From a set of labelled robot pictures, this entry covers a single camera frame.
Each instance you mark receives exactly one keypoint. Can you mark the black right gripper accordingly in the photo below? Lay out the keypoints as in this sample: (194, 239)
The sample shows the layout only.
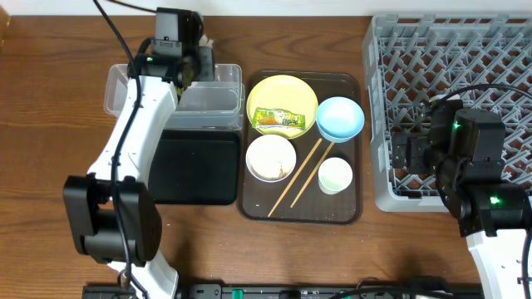
(420, 144)

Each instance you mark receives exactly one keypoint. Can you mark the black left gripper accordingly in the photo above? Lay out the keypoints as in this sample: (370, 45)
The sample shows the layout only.
(204, 58)

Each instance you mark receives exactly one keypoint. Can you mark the pale green cup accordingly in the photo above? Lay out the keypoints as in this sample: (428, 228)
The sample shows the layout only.
(334, 175)

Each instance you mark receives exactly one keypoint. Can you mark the light blue bowl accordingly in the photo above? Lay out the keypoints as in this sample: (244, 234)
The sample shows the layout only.
(339, 119)

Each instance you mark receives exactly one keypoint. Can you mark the green snack wrapper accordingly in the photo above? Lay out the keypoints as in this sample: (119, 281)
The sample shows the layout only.
(277, 118)

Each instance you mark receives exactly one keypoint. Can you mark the white bowl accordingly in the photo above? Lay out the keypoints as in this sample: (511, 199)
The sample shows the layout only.
(270, 158)

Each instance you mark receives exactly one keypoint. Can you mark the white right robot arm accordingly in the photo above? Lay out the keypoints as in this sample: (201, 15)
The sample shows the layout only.
(462, 150)

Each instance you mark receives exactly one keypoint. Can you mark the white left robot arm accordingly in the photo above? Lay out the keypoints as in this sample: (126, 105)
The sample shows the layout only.
(112, 216)

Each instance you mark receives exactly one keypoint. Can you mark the clear plastic waste bin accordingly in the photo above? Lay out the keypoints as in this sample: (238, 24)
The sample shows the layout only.
(217, 104)

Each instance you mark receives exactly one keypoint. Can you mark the grey dishwasher rack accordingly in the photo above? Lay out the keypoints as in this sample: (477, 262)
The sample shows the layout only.
(409, 59)

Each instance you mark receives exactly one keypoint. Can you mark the black waste tray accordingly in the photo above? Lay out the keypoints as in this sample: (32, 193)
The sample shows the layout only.
(199, 167)

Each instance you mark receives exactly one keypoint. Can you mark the right wooden chopstick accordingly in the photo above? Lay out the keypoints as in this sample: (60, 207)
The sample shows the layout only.
(310, 177)

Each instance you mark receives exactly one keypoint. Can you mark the wooden chopstick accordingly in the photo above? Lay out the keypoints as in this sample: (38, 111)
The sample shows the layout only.
(310, 177)
(295, 176)

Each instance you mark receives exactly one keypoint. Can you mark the left wooden chopstick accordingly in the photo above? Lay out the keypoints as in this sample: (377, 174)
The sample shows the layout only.
(295, 176)

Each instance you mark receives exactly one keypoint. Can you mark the brown serving tray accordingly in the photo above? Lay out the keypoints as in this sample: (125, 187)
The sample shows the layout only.
(256, 198)

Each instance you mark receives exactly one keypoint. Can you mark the yellow plate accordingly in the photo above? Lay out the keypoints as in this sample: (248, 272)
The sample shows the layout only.
(287, 93)

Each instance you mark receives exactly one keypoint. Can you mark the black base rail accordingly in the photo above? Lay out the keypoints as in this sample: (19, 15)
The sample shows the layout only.
(418, 287)

